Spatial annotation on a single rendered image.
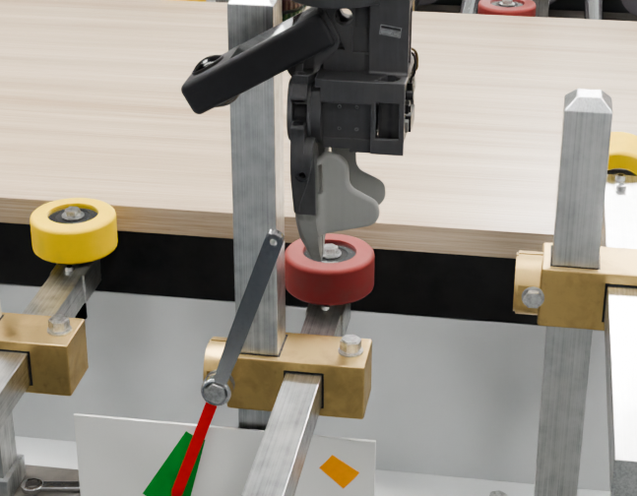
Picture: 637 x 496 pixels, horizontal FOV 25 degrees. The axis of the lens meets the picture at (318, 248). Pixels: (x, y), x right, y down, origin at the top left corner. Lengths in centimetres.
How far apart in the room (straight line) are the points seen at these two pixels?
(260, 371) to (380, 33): 34
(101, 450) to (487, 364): 39
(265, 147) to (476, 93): 62
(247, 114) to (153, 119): 52
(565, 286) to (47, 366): 44
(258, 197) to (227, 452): 24
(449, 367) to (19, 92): 62
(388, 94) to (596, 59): 88
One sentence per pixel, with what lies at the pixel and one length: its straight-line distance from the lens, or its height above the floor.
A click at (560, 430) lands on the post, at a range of 119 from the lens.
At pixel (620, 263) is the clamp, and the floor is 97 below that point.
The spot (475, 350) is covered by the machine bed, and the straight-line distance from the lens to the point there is 140.
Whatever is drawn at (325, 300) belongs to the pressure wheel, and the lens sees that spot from 125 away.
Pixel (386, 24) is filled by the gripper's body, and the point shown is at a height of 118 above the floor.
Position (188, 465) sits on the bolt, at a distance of 124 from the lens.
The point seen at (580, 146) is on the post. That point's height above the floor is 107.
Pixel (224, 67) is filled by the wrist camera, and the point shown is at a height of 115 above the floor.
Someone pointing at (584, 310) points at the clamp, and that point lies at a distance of 112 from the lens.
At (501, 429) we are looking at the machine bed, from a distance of 145.
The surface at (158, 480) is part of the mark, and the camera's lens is 126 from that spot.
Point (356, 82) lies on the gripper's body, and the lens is 97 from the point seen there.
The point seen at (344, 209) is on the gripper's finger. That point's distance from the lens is 102.
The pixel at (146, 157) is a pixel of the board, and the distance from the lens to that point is 150.
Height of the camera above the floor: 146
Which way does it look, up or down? 26 degrees down
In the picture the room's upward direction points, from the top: straight up
